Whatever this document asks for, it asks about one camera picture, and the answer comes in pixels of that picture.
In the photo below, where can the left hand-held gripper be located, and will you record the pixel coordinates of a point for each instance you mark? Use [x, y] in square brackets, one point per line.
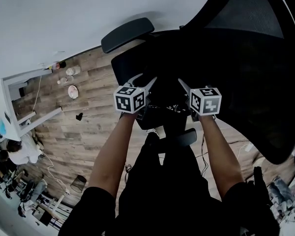
[129, 99]

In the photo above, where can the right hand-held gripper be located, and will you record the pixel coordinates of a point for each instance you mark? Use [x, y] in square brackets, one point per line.
[206, 101]

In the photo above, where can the black bag with white print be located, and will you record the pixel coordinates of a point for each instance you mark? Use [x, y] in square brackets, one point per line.
[173, 108]

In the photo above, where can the black mesh office chair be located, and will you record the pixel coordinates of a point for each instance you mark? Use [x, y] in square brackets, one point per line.
[248, 70]

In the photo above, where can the person's left forearm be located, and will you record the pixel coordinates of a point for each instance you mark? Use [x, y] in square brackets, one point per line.
[113, 154]

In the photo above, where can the person's right forearm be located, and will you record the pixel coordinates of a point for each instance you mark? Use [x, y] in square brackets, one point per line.
[221, 154]

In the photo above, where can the person's left white shoe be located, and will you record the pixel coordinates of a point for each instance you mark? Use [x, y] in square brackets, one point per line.
[157, 131]

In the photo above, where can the wide clear plastic jar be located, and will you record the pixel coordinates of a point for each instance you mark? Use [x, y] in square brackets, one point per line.
[73, 70]

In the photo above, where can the small black object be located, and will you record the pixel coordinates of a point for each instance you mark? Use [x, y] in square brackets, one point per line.
[79, 116]

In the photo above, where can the clear plastic bottle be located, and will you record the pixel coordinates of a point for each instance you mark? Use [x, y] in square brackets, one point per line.
[65, 80]

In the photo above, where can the dark red bottle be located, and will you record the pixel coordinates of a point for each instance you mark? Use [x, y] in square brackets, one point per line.
[60, 65]

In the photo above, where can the person's black clothing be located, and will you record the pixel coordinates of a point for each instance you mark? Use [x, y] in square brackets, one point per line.
[167, 193]

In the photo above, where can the black mesh wastebasket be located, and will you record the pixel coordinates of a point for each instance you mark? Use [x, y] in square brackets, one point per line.
[78, 184]

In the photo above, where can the white table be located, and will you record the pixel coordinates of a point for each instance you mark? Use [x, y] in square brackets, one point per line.
[17, 99]

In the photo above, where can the blue item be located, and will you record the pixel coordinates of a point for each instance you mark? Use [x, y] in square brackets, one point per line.
[2, 127]

